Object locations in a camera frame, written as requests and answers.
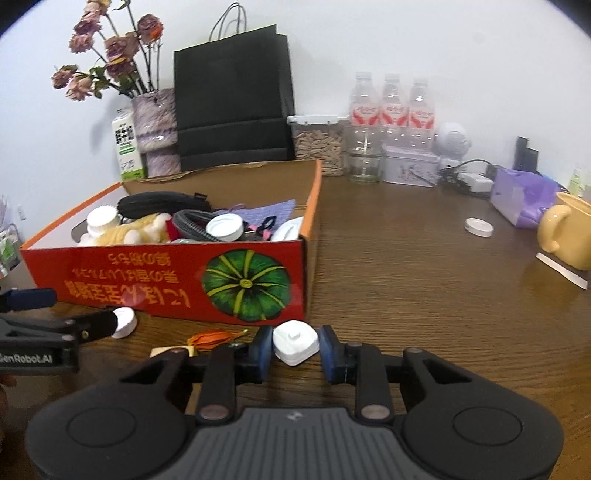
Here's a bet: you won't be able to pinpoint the black upright boxes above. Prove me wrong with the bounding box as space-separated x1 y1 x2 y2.
512 136 540 172

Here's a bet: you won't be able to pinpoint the white and yellow plush alpaca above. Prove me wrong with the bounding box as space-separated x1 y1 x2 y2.
81 213 171 246

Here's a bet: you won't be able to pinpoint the black paper bag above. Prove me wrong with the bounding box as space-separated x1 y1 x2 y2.
173 2 296 172

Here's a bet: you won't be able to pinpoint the small white round cap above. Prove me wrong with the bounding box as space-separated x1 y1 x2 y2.
112 306 138 340

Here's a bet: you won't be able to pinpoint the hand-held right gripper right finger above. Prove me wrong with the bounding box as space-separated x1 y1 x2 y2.
318 324 472 425

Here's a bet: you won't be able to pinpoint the white power strip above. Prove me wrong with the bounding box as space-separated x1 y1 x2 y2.
455 171 495 195

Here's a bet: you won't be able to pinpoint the flat white round lid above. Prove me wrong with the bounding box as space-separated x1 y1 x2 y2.
464 218 494 238

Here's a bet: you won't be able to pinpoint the metal wire rack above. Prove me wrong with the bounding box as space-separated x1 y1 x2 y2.
0 222 21 273

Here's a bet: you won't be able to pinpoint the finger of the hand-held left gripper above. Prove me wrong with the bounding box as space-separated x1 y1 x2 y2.
0 308 120 345
0 288 57 313

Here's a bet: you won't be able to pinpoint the purple speckled vase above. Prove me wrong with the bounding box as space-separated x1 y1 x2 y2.
131 88 181 178

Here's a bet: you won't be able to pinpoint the white paper strip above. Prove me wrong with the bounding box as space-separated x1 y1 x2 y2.
536 251 589 290

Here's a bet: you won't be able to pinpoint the black power cable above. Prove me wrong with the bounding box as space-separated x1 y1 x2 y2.
438 158 497 188

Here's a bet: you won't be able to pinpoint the purple tissue box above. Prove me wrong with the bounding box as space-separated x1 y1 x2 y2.
489 167 561 229

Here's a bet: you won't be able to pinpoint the white green milk carton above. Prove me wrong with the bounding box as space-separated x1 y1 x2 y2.
111 108 143 182

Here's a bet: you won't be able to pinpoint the pale printed tin box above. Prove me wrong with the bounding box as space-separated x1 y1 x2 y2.
381 144 440 188

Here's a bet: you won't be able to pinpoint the red cardboard box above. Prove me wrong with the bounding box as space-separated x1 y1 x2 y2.
20 159 323 324

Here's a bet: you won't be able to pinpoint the yellow mug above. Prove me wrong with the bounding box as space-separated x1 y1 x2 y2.
536 191 591 271

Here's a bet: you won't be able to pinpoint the pale yellow tag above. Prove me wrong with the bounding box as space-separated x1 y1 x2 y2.
150 345 199 358

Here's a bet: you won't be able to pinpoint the white round speaker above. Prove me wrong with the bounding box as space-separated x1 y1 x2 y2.
434 122 472 171

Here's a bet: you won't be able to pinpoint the navy fabric pouch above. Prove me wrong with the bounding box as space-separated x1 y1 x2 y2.
117 191 212 217

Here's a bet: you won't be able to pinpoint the clear water bottle red label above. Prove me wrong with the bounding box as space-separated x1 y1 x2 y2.
407 78 437 148
379 73 411 144
348 71 383 139

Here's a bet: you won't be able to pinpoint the clear snack container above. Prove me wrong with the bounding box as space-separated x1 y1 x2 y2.
287 114 349 177

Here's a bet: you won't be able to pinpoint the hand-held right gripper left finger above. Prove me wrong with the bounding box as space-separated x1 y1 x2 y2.
119 324 275 425

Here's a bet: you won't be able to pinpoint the white two-tier cap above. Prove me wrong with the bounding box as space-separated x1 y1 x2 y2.
86 206 122 238

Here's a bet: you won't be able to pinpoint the braided black white cable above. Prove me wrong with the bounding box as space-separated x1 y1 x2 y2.
172 209 218 243

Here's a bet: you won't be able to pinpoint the person's left hand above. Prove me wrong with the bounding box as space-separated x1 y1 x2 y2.
0 375 17 435

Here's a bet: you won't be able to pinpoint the wooden desktop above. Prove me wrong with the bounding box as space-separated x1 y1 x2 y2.
0 159 591 444

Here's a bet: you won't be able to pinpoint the purple woven pouch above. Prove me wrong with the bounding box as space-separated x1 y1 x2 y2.
213 198 297 227

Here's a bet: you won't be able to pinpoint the orange paper flower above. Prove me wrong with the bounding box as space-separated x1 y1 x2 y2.
187 329 250 354

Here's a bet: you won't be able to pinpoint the bunch of dried roses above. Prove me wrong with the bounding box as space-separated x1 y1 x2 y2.
51 0 164 101

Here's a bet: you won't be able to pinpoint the empty drinking glass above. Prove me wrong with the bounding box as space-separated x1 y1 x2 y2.
342 124 384 184

